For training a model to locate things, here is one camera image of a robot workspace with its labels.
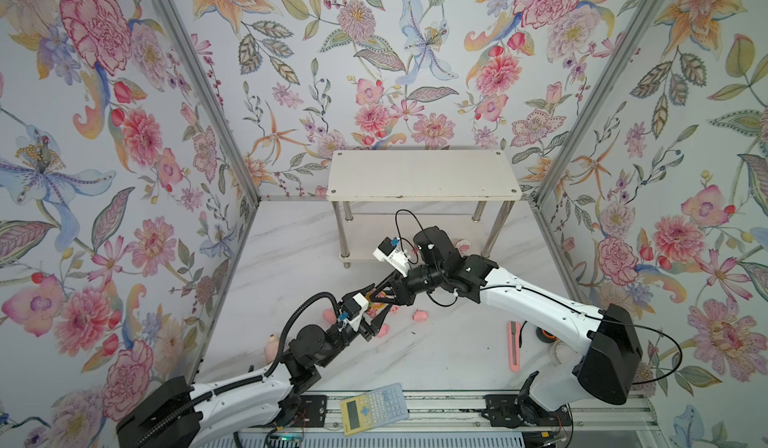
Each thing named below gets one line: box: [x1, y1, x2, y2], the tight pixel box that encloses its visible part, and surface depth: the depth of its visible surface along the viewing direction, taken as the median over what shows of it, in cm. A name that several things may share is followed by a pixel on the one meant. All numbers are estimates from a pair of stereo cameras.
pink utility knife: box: [508, 321, 521, 373], surface depth 85 cm
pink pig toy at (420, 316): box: [412, 309, 429, 322], surface depth 90 cm
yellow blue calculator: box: [340, 382, 409, 437], surface depth 75 cm
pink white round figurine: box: [455, 239, 471, 256], surface depth 95 cm
